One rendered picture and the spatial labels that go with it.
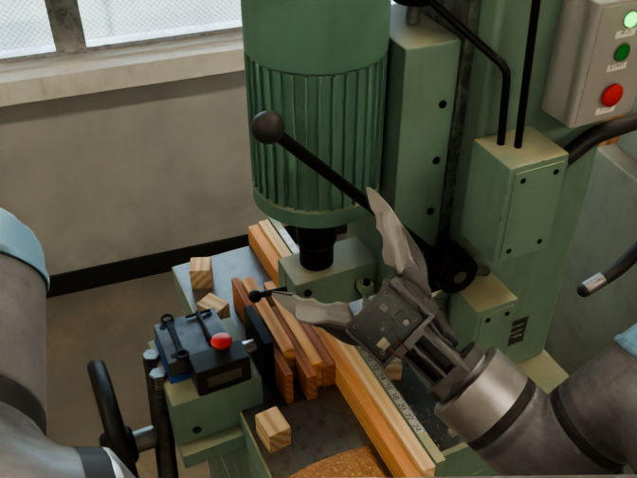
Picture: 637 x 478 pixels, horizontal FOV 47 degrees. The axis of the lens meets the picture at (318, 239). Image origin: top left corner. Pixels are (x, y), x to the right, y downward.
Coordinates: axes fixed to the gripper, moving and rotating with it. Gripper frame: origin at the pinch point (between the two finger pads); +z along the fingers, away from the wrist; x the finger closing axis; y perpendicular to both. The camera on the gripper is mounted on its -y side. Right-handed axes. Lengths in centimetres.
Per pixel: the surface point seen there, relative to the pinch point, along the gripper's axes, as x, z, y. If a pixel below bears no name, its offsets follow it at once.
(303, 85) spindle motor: -10.6, 13.7, -6.6
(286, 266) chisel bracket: 12.0, 4.4, -30.2
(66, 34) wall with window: 30, 110, -123
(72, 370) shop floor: 111, 47, -135
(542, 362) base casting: 0, -38, -59
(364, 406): 18.4, -17.8, -27.0
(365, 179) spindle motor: -6.5, 2.6, -17.7
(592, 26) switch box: -37.1, -5.6, -14.0
